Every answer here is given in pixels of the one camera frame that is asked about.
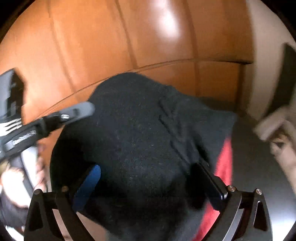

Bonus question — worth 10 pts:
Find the person's left hand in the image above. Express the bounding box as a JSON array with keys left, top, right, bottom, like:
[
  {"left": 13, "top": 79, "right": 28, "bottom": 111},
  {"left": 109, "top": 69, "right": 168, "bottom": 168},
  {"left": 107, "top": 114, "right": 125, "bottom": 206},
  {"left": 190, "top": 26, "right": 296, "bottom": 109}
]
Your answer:
[{"left": 1, "top": 144, "right": 48, "bottom": 208}]

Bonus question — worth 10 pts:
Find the black flat panel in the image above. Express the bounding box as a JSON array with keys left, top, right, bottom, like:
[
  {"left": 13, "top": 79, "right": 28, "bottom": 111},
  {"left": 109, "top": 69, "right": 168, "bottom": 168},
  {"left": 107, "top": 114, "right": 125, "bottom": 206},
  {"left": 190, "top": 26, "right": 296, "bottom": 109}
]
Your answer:
[{"left": 265, "top": 43, "right": 295, "bottom": 116}]

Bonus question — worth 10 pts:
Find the black knitted garment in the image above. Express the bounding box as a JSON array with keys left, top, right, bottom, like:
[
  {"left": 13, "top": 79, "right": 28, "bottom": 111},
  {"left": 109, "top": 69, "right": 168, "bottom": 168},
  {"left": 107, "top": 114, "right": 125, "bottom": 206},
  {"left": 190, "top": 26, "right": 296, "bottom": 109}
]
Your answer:
[{"left": 50, "top": 73, "right": 236, "bottom": 240}]

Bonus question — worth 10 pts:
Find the red folded garment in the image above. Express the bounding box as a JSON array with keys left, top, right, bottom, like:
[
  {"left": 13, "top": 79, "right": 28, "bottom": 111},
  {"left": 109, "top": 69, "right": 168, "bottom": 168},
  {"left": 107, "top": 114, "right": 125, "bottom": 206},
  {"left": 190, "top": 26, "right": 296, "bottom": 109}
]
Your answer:
[{"left": 194, "top": 136, "right": 234, "bottom": 241}]

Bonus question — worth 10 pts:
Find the beige crumpled cloth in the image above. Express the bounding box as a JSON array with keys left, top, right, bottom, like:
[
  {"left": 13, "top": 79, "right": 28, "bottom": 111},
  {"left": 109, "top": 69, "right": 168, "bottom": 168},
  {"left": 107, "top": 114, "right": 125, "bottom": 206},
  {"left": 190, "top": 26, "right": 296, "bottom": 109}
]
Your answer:
[{"left": 253, "top": 105, "right": 295, "bottom": 189}]

